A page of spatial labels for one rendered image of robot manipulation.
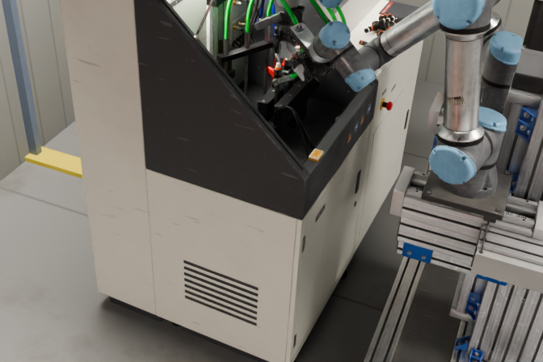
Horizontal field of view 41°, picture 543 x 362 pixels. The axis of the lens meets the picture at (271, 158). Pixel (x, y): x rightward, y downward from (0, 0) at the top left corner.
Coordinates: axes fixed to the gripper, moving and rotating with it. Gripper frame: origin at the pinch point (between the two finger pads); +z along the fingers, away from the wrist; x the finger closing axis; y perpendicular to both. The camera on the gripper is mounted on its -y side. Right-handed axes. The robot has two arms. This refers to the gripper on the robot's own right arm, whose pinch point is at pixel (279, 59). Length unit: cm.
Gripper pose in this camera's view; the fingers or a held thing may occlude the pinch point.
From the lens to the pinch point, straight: 242.9
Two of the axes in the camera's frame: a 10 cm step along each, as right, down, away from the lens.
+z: -0.4, 8.2, 5.7
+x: 4.3, -5.1, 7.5
